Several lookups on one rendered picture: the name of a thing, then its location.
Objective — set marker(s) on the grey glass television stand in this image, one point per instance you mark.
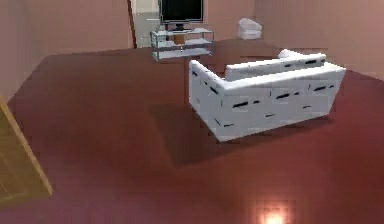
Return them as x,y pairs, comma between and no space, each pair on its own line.
181,45

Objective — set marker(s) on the brown room door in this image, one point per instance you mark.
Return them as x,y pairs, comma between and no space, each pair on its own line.
132,23

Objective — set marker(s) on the white sofa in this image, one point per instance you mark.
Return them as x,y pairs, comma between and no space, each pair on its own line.
260,103

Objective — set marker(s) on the black television set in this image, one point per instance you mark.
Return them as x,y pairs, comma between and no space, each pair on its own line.
181,10

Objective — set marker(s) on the tan wooden table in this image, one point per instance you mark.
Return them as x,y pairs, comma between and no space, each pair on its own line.
16,160

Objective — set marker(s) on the white armchair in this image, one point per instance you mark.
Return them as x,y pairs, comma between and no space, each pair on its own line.
249,29

